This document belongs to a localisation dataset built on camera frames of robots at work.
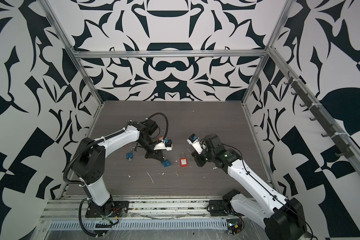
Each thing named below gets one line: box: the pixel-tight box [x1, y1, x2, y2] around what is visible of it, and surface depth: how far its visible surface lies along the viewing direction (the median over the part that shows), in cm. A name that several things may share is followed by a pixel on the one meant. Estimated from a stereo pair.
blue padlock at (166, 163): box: [161, 160, 172, 167], surface depth 84 cm
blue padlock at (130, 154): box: [126, 147, 135, 159], surface depth 93 cm
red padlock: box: [180, 152, 188, 167], surface depth 91 cm
